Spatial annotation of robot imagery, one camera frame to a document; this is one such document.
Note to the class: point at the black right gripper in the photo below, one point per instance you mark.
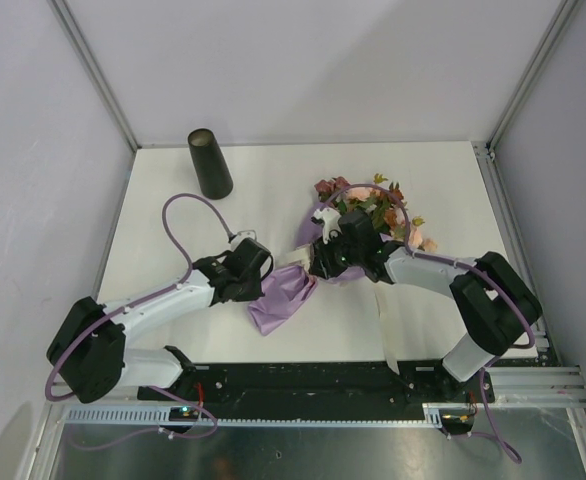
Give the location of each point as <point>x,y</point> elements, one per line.
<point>321,263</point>

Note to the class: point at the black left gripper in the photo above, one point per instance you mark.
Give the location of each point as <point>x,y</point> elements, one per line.
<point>253,293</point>

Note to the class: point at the artificial flower bunch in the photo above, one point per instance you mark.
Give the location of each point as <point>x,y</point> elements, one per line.
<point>385,205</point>

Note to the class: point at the purple wrapping paper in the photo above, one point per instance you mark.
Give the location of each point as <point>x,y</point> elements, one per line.
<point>285,290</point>

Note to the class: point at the cream printed ribbon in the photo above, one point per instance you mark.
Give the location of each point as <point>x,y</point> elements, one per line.
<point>301,256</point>

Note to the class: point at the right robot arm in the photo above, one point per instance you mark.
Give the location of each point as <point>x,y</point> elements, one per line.
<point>495,304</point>

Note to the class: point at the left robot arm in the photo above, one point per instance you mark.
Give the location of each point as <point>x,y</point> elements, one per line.
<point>94,352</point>

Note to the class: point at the black conical vase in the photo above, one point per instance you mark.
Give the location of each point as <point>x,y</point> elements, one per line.
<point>210,166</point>

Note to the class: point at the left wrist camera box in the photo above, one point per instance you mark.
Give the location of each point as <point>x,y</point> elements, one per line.
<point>241,235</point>

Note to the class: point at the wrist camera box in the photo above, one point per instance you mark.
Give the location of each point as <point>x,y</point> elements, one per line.
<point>241,235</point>
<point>328,218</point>

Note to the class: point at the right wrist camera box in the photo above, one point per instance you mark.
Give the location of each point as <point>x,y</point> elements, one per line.
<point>328,218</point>

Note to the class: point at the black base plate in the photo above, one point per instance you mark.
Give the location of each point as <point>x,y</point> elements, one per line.
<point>327,387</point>

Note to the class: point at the white slotted cable duct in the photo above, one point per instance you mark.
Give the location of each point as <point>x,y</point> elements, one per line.
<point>410,416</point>

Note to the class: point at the right aluminium frame post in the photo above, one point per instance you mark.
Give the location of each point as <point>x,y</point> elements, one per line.
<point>549,42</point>

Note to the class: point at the aluminium frame post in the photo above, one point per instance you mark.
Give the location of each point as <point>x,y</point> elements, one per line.
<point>78,41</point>
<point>549,42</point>

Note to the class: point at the left aluminium frame post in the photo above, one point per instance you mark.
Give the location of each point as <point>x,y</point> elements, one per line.
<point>78,41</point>

